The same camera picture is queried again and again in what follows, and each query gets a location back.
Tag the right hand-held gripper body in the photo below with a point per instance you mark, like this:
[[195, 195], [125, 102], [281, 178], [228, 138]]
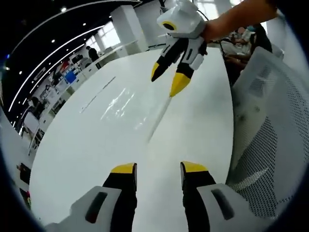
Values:
[[186, 21]]

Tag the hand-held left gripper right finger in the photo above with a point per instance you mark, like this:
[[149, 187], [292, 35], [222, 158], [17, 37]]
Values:
[[200, 193]]

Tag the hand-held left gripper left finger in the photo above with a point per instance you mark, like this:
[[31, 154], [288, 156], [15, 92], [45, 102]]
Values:
[[116, 193]]

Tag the clear resealable bag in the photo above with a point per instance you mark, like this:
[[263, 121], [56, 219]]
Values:
[[125, 108]]

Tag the white square pillar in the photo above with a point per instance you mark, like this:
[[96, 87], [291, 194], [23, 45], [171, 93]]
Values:
[[128, 26]]

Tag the white office counter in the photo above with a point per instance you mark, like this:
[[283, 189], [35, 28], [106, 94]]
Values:
[[113, 52]]

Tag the white mesh chair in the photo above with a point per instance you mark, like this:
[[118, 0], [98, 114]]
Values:
[[270, 101]]

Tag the blue board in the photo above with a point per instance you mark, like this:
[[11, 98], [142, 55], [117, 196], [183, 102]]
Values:
[[70, 76]]

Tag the white rolling board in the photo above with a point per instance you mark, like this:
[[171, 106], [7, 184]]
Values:
[[31, 123]]

